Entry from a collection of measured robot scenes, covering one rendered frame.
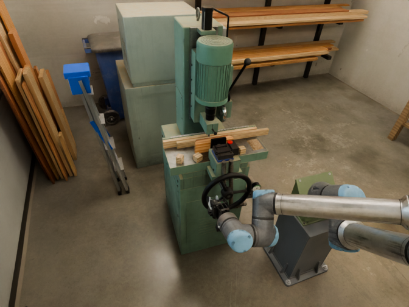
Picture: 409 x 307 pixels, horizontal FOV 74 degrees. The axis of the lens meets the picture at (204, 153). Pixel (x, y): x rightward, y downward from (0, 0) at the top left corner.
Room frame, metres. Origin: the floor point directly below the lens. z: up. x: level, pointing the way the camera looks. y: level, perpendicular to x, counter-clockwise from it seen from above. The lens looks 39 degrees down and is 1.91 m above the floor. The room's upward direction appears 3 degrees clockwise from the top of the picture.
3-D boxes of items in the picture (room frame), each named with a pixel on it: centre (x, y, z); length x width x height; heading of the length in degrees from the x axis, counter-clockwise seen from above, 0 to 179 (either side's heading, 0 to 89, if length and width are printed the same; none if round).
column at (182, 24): (1.60, 0.08, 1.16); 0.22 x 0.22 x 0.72; 20
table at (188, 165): (1.24, -0.08, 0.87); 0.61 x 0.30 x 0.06; 110
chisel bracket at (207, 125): (1.35, -0.02, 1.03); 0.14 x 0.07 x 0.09; 20
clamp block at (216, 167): (1.16, -0.11, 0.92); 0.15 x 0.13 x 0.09; 110
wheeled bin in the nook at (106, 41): (3.04, 1.05, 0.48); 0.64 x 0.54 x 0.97; 115
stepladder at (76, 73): (1.75, 0.83, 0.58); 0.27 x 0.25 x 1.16; 113
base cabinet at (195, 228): (1.44, 0.02, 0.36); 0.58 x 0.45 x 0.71; 20
